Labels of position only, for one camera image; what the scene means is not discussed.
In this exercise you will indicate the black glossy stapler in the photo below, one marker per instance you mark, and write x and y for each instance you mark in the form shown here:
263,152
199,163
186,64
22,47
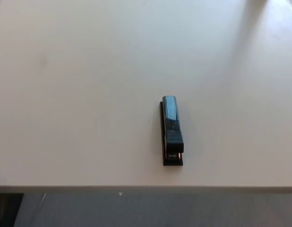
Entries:
172,123

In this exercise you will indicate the black object under desk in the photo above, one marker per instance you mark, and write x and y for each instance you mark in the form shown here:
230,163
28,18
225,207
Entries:
6,208

